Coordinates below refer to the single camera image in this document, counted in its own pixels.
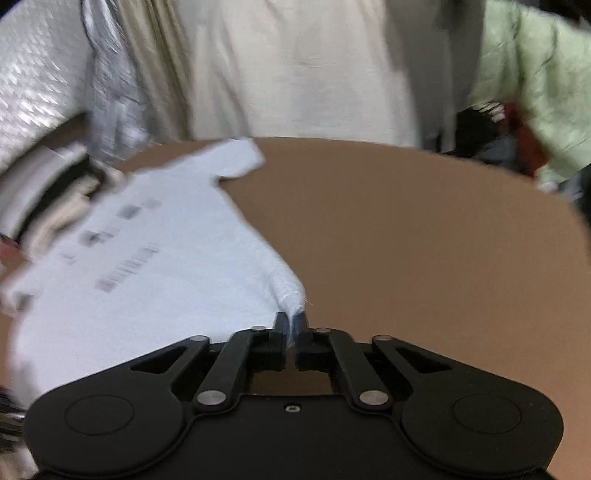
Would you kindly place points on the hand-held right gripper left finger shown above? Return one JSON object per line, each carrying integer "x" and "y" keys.
{"x": 280, "y": 330}

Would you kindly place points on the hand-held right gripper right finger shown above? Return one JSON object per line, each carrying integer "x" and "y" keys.
{"x": 302, "y": 330}

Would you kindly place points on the light grey printed t-shirt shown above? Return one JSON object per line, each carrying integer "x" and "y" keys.
{"x": 161, "y": 300}

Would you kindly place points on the dark clothes pile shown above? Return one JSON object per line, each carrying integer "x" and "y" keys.
{"x": 475, "y": 134}

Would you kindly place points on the stack of folded clothes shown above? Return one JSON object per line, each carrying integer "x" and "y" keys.
{"x": 46, "y": 198}

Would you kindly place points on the white curtain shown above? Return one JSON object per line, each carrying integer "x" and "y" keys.
{"x": 300, "y": 69}

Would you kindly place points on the golden curtain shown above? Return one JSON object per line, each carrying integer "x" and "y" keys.
{"x": 152, "y": 69}

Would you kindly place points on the red cloth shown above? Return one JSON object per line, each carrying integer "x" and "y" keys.
{"x": 528, "y": 143}

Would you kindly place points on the light green garment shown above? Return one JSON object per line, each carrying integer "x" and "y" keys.
{"x": 545, "y": 69}

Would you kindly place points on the silver quilted window cover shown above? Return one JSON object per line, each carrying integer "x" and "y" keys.
{"x": 37, "y": 69}

